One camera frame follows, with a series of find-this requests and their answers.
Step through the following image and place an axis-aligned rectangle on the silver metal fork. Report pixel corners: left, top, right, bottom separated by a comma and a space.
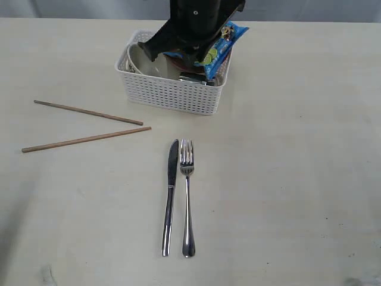
180, 139, 195, 258

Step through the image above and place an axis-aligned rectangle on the dark foil packet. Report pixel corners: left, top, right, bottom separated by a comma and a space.
179, 72, 216, 86

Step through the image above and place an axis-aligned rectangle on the wooden chopstick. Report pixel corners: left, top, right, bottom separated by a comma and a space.
33, 100, 143, 126
21, 126, 152, 153

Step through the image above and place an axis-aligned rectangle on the white floral ceramic bowl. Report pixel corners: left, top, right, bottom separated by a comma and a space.
127, 43, 180, 80

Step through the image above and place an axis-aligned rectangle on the blue chips bag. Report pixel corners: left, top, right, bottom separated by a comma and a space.
174, 21, 249, 81

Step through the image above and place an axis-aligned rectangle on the silver table knife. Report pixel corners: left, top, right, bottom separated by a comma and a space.
161, 139, 179, 257

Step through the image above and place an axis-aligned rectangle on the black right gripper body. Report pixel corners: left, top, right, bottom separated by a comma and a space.
167, 1, 245, 51

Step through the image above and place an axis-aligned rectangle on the brown wooden plate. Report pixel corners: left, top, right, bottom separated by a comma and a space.
164, 48, 232, 77

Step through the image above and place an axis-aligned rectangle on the white perforated plastic basket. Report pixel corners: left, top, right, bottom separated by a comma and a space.
115, 29, 231, 116

